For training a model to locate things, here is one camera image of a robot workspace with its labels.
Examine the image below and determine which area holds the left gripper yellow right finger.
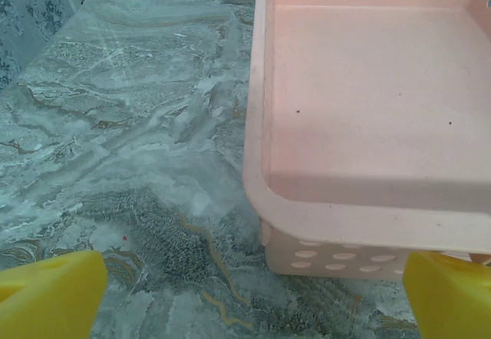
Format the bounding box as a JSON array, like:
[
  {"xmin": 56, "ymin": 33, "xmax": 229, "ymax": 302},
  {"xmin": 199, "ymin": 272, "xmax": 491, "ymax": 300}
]
[{"xmin": 401, "ymin": 250, "xmax": 491, "ymax": 339}]

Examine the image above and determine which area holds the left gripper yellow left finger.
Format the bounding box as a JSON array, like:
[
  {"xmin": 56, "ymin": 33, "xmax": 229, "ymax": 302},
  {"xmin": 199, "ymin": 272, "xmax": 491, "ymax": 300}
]
[{"xmin": 0, "ymin": 249, "xmax": 109, "ymax": 339}]

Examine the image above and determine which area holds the pink perforated plastic basket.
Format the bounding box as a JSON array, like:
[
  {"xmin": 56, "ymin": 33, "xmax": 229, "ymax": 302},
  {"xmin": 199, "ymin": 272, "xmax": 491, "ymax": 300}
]
[{"xmin": 242, "ymin": 0, "xmax": 491, "ymax": 283}]

